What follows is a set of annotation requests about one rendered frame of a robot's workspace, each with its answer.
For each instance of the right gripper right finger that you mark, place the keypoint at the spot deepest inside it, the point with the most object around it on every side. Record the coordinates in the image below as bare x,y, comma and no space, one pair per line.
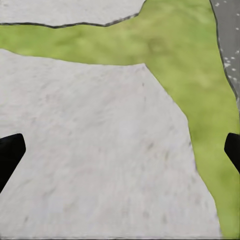
232,149

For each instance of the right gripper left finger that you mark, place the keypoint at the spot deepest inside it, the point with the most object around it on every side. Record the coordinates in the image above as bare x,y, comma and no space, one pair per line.
12,149

